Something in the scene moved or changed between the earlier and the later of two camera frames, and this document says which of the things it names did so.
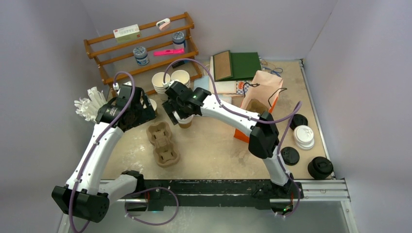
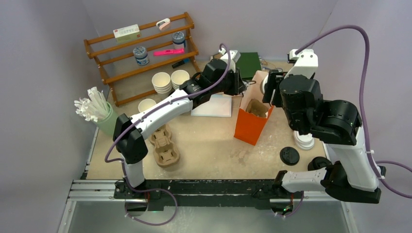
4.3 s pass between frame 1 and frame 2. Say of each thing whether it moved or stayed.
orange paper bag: stayed
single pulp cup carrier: stayed
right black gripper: moved
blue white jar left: stayed
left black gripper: moved
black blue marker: stayed
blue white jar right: stayed
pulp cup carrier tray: stayed
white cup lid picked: moved
